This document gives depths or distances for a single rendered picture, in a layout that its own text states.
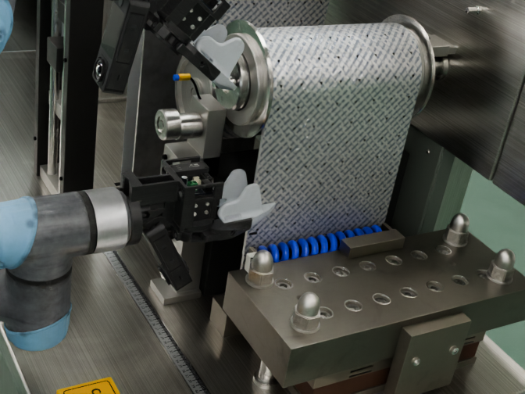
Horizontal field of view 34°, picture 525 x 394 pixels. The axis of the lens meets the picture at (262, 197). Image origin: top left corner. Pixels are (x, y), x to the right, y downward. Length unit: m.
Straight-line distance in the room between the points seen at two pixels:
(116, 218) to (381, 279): 0.37
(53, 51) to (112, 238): 0.45
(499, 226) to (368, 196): 2.38
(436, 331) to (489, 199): 2.68
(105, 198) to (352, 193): 0.37
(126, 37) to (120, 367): 0.43
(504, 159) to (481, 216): 2.42
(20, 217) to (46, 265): 0.06
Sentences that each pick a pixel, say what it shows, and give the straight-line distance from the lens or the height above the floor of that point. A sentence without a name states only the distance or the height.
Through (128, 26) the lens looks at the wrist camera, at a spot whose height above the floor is 1.34.
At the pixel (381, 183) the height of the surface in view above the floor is 1.10.
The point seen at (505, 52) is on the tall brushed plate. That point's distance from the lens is 1.18.
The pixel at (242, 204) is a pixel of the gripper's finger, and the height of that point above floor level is 1.12.
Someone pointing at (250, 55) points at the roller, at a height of 1.29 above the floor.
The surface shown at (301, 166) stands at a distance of 1.12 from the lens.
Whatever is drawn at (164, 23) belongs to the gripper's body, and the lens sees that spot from 0.96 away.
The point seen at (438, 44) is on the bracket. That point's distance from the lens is 1.23.
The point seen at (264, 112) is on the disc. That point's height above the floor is 1.24.
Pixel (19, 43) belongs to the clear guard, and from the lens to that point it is 2.04.
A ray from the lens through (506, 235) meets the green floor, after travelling 3.53.
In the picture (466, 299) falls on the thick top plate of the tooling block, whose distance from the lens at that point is 1.16.
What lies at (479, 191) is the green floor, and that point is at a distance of 3.80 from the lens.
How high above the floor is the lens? 1.66
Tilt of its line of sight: 29 degrees down
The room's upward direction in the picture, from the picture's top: 10 degrees clockwise
